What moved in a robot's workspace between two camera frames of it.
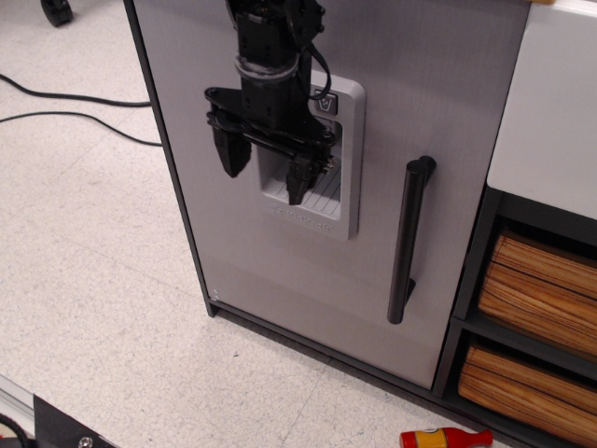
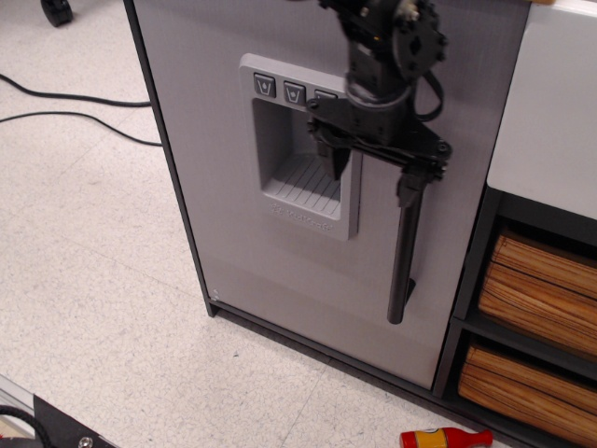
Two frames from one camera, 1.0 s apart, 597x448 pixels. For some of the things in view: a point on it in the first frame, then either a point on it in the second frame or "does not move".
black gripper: [275, 112] -> [394, 133]
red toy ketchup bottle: [444, 438] does not move
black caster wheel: [59, 12] does not move
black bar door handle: [418, 174] does not move
